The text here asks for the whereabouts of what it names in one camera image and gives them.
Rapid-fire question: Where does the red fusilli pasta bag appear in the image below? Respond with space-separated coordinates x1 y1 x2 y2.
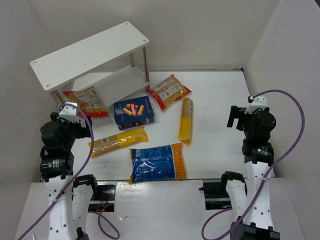
63 86 109 118

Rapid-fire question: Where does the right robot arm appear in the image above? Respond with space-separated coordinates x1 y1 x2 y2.
221 105 280 240

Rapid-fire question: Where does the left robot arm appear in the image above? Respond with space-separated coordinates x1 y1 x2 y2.
40 112 97 240

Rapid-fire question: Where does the blue Barilla pasta box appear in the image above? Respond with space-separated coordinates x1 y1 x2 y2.
113 96 155 131

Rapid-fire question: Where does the red macaroni bag near shelf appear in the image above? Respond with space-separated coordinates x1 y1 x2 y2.
146 74 192 111

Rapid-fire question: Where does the white two-tier shelf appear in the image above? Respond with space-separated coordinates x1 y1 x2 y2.
30 21 150 107

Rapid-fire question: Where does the blue and orange pasta bag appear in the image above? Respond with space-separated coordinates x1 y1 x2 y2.
128 143 187 184

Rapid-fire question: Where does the yellow spaghetti pack right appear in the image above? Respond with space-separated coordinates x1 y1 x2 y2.
178 97 194 147

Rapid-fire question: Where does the yellow spaghetti pack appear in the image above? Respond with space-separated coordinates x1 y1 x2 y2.
178 97 194 147
91 126 149 159

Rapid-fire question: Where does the yellow spaghetti pack left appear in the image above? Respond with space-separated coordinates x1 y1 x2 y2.
91 126 149 159

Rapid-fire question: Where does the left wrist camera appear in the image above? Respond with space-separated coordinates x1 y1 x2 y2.
58 102 80 123

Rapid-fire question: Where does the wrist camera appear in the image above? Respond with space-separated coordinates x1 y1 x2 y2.
58 102 80 123
245 94 267 115

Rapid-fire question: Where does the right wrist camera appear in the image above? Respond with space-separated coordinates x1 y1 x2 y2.
245 94 267 115

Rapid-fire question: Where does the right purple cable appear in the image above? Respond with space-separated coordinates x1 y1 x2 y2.
201 89 307 240

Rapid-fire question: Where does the purple cable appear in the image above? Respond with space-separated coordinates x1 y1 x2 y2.
14 103 120 240
201 89 307 240

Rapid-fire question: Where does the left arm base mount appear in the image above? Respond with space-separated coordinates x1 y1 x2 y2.
72 181 116 214

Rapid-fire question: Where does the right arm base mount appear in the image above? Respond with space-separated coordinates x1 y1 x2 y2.
198 179 232 211

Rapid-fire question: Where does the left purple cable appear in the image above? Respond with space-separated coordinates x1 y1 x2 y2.
14 103 120 240

